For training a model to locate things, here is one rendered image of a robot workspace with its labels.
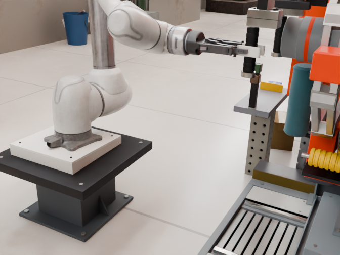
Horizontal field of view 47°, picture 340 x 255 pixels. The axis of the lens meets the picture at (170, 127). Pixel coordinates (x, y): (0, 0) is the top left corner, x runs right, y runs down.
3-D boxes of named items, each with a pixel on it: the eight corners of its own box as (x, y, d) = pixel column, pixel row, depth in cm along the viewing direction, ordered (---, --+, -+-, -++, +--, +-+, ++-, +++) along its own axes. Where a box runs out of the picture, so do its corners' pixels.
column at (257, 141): (262, 178, 212) (272, 104, 195) (244, 173, 216) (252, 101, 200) (267, 170, 220) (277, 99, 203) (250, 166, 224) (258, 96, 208)
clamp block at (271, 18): (277, 29, 109) (279, 9, 107) (245, 26, 113) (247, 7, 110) (281, 27, 113) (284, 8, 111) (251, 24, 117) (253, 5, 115)
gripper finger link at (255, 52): (238, 44, 116) (237, 45, 116) (261, 47, 113) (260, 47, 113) (237, 54, 117) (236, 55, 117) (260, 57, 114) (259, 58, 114)
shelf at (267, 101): (268, 118, 178) (269, 112, 177) (232, 111, 185) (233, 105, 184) (290, 93, 213) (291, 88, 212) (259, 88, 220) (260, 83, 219)
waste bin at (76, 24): (77, 40, 556) (75, 8, 539) (97, 42, 541) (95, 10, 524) (58, 44, 525) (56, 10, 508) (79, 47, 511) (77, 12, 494)
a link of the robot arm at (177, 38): (167, 56, 126) (183, 58, 123) (167, 27, 122) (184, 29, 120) (179, 51, 133) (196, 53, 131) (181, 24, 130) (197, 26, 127)
